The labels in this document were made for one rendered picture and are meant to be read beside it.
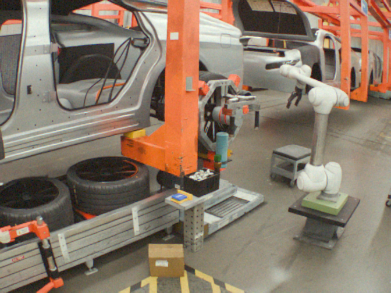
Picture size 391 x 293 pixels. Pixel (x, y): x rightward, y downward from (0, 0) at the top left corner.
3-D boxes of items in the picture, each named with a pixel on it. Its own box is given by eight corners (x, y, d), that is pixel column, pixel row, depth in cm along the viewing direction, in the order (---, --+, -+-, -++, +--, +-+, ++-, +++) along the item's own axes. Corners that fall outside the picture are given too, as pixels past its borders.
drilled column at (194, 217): (192, 243, 247) (194, 193, 235) (203, 247, 241) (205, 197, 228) (183, 248, 240) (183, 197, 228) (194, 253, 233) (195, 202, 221)
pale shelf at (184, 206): (208, 183, 251) (208, 179, 250) (227, 190, 240) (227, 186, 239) (164, 202, 220) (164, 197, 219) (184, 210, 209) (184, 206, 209)
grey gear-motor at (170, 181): (163, 195, 310) (162, 158, 300) (199, 210, 284) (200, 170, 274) (148, 201, 297) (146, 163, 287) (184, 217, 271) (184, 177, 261)
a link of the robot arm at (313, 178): (325, 194, 228) (301, 198, 223) (315, 185, 243) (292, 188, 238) (340, 89, 203) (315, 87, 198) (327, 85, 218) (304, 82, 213)
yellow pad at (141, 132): (135, 132, 283) (135, 127, 282) (146, 135, 274) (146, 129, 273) (122, 135, 273) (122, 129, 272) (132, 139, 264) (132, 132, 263)
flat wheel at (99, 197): (102, 176, 298) (100, 150, 291) (166, 192, 272) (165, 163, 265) (55, 201, 240) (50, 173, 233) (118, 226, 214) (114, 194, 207)
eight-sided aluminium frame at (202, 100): (235, 140, 303) (237, 78, 288) (241, 142, 299) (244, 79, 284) (192, 154, 264) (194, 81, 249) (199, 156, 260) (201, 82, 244)
